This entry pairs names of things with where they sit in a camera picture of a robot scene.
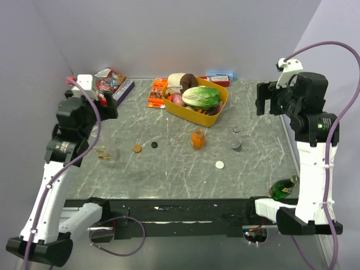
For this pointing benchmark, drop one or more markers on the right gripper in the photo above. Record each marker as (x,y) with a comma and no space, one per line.
(264,93)

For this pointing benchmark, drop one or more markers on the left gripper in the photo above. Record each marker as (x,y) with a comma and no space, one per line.
(108,111)

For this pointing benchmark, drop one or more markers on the large clear plastic bottle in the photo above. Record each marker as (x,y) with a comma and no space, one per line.
(106,150)

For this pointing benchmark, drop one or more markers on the brown bottle cap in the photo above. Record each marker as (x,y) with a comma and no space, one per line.
(137,148)

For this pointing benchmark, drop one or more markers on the small orange juice bottle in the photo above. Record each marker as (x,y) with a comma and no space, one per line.
(198,139)

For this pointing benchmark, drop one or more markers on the white bottle cap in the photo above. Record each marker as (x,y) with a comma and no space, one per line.
(219,164)

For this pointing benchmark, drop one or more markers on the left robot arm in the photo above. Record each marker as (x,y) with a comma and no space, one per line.
(45,239)

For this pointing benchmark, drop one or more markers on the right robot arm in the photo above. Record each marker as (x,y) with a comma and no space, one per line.
(302,99)

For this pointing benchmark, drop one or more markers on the green glass bottle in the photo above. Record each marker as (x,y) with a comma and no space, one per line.
(282,188)

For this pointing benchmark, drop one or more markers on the purple silver box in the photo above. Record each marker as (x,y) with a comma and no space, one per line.
(123,90)

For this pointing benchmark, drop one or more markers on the red snack bag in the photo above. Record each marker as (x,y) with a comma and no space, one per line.
(111,81)

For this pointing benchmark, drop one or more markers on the blue red box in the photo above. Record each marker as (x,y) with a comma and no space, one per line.
(220,78)

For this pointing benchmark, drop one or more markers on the orange packet box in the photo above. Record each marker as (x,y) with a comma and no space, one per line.
(155,98)

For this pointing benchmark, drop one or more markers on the green toy lettuce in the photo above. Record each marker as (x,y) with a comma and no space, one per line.
(201,97)

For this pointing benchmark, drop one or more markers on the yellow plastic basket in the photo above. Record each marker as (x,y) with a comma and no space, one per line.
(193,116)

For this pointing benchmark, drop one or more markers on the purple toy onion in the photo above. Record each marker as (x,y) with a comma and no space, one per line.
(177,99)

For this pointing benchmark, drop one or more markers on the brown plush toy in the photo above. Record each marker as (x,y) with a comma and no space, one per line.
(178,83)

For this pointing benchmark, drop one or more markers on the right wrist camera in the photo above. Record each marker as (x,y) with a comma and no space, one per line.
(288,69)

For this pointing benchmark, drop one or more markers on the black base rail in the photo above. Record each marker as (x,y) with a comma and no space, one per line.
(191,217)

